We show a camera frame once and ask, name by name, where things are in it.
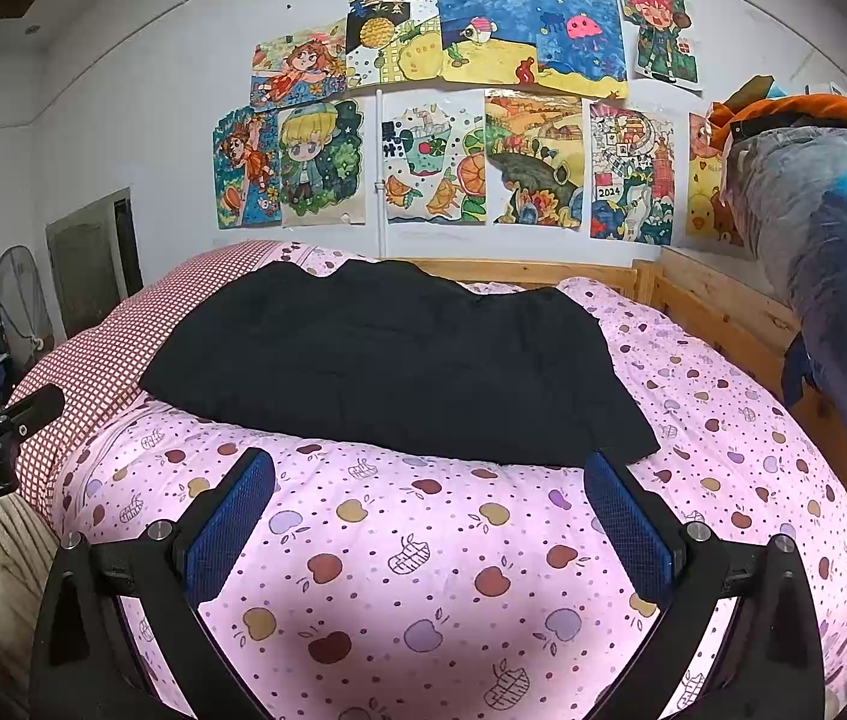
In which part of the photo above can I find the wooden bed frame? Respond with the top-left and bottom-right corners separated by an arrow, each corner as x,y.
385,247 -> 847,650

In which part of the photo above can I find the orange-haired girl drawing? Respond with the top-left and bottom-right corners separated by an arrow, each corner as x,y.
213,109 -> 283,231

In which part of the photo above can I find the orange field landscape drawing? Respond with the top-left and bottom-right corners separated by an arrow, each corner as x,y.
483,88 -> 585,232

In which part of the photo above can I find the yellow black checker drawing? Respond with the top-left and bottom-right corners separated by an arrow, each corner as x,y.
345,0 -> 444,89

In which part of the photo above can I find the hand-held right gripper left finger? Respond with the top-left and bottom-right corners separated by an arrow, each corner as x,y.
29,448 -> 276,720

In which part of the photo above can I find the blue sea fish drawing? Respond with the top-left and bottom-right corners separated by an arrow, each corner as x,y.
434,0 -> 631,100

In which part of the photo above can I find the yellow chick drawing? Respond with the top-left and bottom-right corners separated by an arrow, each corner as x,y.
686,112 -> 749,250

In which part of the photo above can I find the red checked bed sheet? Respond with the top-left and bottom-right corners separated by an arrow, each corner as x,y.
7,240 -> 289,511

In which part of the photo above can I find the blond child drawing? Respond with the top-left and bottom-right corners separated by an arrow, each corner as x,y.
275,99 -> 369,229

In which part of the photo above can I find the standing electric fan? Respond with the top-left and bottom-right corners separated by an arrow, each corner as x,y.
0,244 -> 58,365

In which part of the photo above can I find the group of children's drawings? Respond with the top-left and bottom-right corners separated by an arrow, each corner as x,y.
265,0 -> 391,263

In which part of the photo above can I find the pagoda calendar drawing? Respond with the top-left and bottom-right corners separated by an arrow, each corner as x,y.
588,100 -> 677,246

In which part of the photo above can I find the plastic bag of clothes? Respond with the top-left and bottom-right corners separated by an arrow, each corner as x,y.
707,75 -> 847,490

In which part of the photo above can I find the swimming girl drawing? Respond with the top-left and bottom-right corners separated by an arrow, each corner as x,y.
249,19 -> 351,111

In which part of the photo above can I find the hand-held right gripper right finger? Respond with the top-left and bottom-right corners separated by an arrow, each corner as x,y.
585,452 -> 825,720

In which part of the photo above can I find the fruit juice drawing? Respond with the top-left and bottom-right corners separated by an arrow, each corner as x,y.
380,94 -> 487,226

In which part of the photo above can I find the red-haired boy drawing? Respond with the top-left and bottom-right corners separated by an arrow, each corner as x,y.
614,0 -> 704,92

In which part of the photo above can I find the black jacket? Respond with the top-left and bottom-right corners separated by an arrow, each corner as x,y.
139,259 -> 660,466

